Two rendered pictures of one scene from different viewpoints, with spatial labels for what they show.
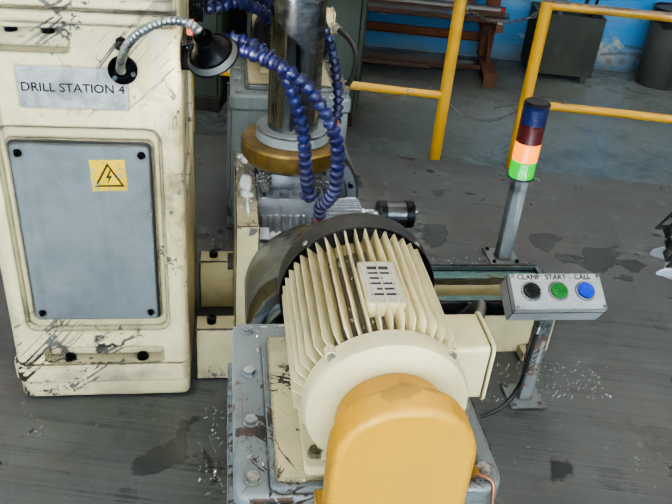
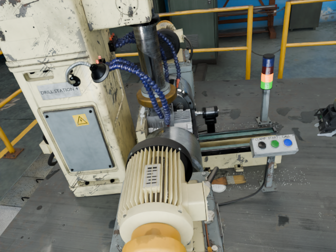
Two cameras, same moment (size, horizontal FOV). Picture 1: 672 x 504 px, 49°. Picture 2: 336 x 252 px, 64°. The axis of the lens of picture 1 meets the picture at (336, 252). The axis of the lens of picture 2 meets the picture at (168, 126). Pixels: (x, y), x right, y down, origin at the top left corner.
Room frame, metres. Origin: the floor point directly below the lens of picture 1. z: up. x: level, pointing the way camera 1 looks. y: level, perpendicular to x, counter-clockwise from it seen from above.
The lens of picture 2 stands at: (0.21, -0.21, 1.78)
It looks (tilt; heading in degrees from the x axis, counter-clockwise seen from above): 35 degrees down; 16
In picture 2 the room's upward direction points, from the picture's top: 10 degrees counter-clockwise
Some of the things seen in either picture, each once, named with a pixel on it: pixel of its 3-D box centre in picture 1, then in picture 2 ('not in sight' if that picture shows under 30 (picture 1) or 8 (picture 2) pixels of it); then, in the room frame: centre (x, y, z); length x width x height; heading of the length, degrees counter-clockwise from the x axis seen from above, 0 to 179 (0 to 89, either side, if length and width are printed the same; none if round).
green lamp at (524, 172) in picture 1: (522, 167); (266, 83); (1.62, -0.42, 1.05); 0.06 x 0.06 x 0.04
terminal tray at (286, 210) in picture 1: (288, 203); (160, 116); (1.22, 0.10, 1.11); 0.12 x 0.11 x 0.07; 100
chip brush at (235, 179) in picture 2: not in sight; (223, 180); (1.11, -0.19, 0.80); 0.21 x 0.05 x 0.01; 101
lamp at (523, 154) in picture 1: (526, 150); (267, 76); (1.62, -0.42, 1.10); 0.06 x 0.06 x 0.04
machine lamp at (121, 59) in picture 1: (169, 53); (86, 74); (0.96, 0.24, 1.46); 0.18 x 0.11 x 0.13; 100
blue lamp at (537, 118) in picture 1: (534, 114); (268, 60); (1.62, -0.42, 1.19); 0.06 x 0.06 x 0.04
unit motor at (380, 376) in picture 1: (392, 432); (178, 229); (0.61, -0.08, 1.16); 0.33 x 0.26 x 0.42; 10
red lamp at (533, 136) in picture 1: (530, 132); (267, 68); (1.62, -0.42, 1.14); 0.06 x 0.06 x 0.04
